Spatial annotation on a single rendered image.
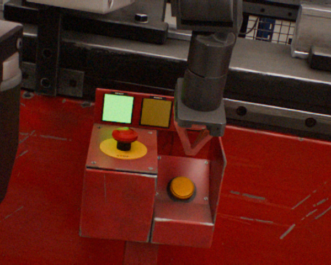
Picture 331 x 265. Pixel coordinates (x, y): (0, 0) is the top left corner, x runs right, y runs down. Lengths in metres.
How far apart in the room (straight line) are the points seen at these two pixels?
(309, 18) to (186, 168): 0.38
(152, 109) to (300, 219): 0.37
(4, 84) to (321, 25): 0.78
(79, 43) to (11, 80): 0.59
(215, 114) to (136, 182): 0.15
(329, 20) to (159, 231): 0.51
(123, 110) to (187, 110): 0.19
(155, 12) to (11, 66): 0.70
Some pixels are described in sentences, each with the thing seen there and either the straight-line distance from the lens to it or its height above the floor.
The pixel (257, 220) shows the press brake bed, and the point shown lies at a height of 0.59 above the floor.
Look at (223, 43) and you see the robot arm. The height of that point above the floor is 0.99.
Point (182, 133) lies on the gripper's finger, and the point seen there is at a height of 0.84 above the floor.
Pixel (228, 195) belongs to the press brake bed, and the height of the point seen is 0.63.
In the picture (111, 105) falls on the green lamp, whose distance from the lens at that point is 1.07.
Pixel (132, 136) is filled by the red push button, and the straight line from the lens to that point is 0.98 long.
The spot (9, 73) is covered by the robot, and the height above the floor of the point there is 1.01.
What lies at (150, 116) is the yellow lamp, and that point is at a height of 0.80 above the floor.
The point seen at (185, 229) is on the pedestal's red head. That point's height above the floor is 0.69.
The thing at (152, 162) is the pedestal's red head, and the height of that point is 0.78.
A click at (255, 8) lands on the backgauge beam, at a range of 1.51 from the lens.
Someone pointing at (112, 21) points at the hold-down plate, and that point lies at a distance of 1.22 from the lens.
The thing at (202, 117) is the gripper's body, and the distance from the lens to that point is 0.89.
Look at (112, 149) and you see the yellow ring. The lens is 1.00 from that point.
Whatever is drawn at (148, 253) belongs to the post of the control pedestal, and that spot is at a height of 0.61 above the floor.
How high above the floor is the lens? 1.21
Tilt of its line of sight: 24 degrees down
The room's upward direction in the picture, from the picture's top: 8 degrees clockwise
